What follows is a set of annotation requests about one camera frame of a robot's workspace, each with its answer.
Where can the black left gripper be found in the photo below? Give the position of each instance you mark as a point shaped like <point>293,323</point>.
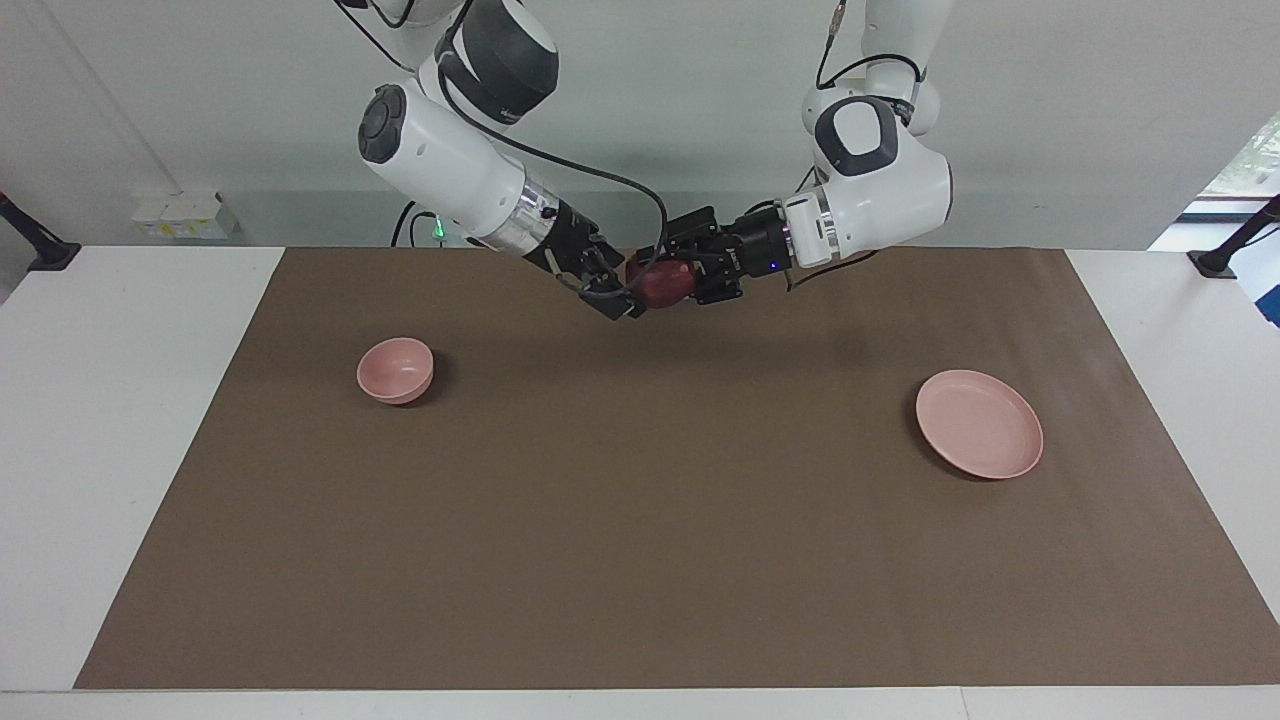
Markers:
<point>750,250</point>

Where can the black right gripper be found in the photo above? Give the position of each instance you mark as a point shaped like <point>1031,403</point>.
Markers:
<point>582,255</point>

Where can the dark red apple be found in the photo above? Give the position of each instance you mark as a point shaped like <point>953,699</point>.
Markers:
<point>665,285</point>

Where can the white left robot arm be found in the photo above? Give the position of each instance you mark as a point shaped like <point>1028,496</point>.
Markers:
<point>880,190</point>

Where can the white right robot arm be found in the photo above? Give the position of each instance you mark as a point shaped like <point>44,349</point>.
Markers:
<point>450,160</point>

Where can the pink bowl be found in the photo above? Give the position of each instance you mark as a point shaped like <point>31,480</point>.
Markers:
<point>395,370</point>

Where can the pink round plate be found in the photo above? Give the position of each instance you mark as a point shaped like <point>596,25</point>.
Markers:
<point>980,425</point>

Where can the brown table mat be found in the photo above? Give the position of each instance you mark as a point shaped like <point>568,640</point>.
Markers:
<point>640,520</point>

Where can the black clamp stand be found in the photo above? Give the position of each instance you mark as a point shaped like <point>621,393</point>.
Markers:
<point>1225,255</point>
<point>45,250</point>

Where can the window with green view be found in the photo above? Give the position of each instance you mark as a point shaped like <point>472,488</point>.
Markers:
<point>1250,165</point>

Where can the blue object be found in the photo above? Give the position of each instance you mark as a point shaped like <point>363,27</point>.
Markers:
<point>1272,305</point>

